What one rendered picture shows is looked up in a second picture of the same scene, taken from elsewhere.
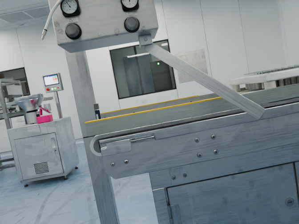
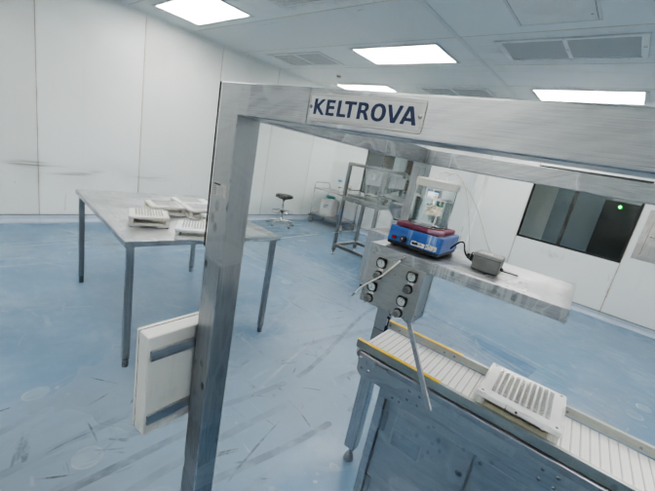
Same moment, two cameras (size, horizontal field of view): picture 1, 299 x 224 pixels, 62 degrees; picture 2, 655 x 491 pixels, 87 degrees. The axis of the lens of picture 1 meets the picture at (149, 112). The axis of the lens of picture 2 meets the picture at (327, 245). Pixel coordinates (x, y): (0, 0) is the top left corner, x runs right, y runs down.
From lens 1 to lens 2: 0.94 m
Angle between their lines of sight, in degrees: 39
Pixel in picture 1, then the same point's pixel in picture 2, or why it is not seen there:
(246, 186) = (434, 438)
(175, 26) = not seen: outside the picture
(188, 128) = (406, 381)
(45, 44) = not seen: hidden behind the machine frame
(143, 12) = (406, 310)
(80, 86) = not seen: hidden behind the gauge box
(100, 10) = (386, 295)
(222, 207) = (412, 436)
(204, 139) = (413, 394)
